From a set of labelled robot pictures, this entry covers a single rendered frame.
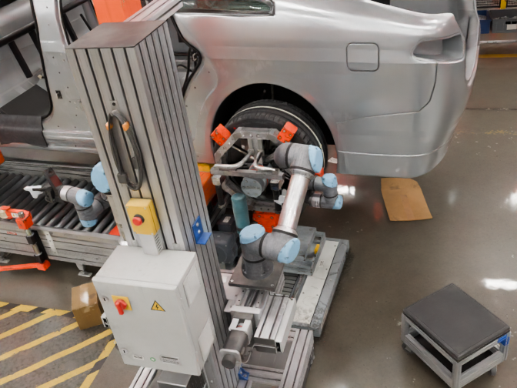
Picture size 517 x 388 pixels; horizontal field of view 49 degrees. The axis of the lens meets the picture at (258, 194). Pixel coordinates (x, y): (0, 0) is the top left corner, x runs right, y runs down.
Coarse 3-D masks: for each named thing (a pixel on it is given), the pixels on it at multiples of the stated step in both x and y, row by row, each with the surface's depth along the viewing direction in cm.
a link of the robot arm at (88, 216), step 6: (96, 204) 266; (78, 210) 260; (84, 210) 260; (90, 210) 262; (96, 210) 265; (102, 210) 269; (78, 216) 263; (84, 216) 261; (90, 216) 263; (96, 216) 267; (84, 222) 263; (90, 222) 264; (96, 222) 267
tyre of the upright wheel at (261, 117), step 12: (252, 108) 326; (264, 108) 322; (288, 108) 324; (240, 120) 320; (252, 120) 317; (264, 120) 315; (276, 120) 313; (288, 120) 315; (312, 120) 328; (300, 132) 314; (216, 144) 336; (312, 144) 317; (324, 144) 332; (324, 156) 330; (324, 168) 335
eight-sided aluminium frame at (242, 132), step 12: (240, 132) 315; (252, 132) 312; (264, 132) 310; (276, 132) 310; (228, 144) 322; (276, 144) 311; (216, 156) 330; (228, 180) 343; (228, 192) 342; (252, 204) 343; (264, 204) 346
